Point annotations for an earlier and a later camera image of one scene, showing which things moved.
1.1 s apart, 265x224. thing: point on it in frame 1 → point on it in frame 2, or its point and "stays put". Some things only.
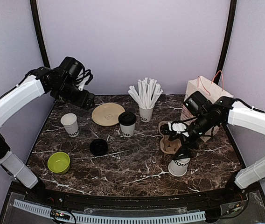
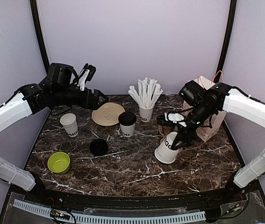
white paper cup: [69, 121] stays put
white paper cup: [178, 167] → [164, 153]
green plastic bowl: [59, 162] stays put
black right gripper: [185, 142] → [184, 137]
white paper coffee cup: [127, 130] stays put
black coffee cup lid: [127, 118] stays put
